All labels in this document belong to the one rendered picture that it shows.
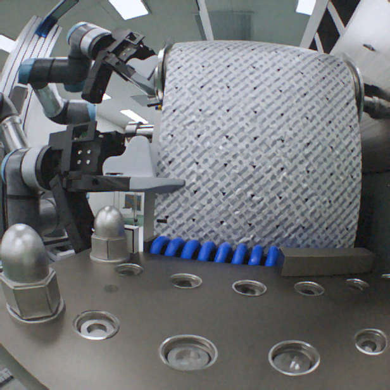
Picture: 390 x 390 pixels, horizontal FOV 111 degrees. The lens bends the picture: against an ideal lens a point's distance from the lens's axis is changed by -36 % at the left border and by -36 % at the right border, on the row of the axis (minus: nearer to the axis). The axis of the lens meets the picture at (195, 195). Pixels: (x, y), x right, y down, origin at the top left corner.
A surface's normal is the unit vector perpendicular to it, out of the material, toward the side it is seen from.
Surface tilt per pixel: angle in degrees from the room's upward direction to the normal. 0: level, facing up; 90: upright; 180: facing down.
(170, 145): 90
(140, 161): 90
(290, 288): 0
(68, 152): 90
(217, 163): 90
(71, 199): 57
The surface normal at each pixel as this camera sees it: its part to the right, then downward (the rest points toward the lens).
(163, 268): 0.06, -1.00
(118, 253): 0.75, 0.08
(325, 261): -0.20, 0.04
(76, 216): 0.86, -0.48
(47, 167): 0.98, 0.07
